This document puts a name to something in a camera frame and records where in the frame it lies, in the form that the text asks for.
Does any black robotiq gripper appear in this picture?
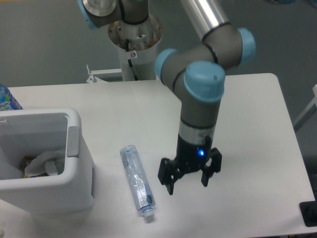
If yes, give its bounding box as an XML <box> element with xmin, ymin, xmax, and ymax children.
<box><xmin>158</xmin><ymin>135</ymin><xmax>222</xmax><ymax>195</ymax></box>

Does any crushed clear plastic bottle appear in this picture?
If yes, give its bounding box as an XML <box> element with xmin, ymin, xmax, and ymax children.
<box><xmin>119</xmin><ymin>145</ymin><xmax>156</xmax><ymax>222</ymax></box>

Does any white plastic bag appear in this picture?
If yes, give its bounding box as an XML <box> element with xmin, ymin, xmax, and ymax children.
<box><xmin>25</xmin><ymin>148</ymin><xmax>65</xmax><ymax>176</ymax></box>

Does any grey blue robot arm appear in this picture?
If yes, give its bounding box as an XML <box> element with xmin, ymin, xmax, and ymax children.
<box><xmin>78</xmin><ymin>0</ymin><xmax>256</xmax><ymax>194</ymax></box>

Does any white plastic trash can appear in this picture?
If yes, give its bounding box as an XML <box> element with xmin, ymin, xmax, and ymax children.
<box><xmin>0</xmin><ymin>108</ymin><xmax>95</xmax><ymax>214</ymax></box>

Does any black clamp at table edge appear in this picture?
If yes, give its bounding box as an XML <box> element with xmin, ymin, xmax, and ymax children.
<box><xmin>299</xmin><ymin>201</ymin><xmax>317</xmax><ymax>227</ymax></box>

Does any colourful snack wrapper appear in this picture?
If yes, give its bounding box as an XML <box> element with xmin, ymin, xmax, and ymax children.
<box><xmin>20</xmin><ymin>157</ymin><xmax>48</xmax><ymax>178</ymax></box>

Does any blue labelled bottle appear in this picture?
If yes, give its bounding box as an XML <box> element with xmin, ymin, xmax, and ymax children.
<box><xmin>0</xmin><ymin>84</ymin><xmax>23</xmax><ymax>111</ymax></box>

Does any black cable on pedestal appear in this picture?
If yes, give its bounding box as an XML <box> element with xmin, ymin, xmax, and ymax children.
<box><xmin>125</xmin><ymin>38</ymin><xmax>139</xmax><ymax>81</ymax></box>

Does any white pedestal base frame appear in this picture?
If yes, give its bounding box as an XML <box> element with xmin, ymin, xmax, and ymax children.
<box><xmin>86</xmin><ymin>64</ymin><xmax>123</xmax><ymax>83</ymax></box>

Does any white frame at right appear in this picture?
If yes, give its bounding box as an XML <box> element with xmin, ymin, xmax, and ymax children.
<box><xmin>293</xmin><ymin>85</ymin><xmax>317</xmax><ymax>132</ymax></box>

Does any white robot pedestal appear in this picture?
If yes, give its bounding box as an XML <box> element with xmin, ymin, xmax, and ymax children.
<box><xmin>108</xmin><ymin>14</ymin><xmax>163</xmax><ymax>81</ymax></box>

